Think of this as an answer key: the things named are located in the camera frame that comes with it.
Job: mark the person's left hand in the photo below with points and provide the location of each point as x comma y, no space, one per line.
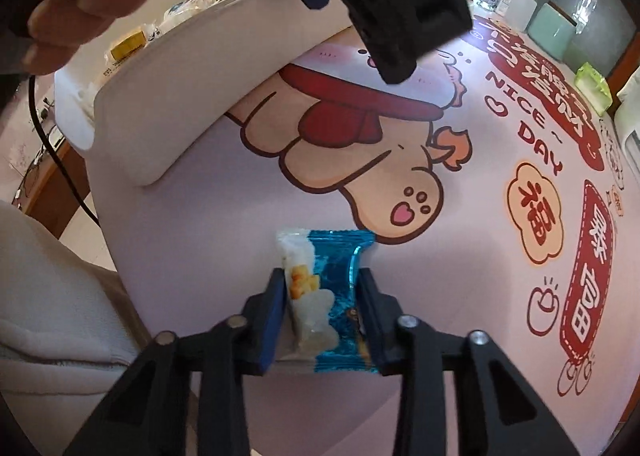
85,10

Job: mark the blue candy packet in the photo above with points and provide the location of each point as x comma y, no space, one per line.
330,286

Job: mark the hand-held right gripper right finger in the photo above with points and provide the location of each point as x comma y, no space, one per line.
371,326

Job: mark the blue white clear cake packet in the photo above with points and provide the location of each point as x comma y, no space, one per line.
187,10

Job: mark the white countertop storage cabinet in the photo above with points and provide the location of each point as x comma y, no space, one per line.
631,118

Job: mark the mint green canister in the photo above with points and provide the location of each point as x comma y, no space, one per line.
552,31

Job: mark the small yellow snack packet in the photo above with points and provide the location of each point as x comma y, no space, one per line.
129,43

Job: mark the green tissue pack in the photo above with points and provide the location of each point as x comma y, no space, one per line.
592,85

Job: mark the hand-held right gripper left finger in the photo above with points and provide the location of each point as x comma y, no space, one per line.
272,326

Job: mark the white plastic tray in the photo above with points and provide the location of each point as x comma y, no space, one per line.
210,85

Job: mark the white cushion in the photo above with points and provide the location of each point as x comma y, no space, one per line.
50,296

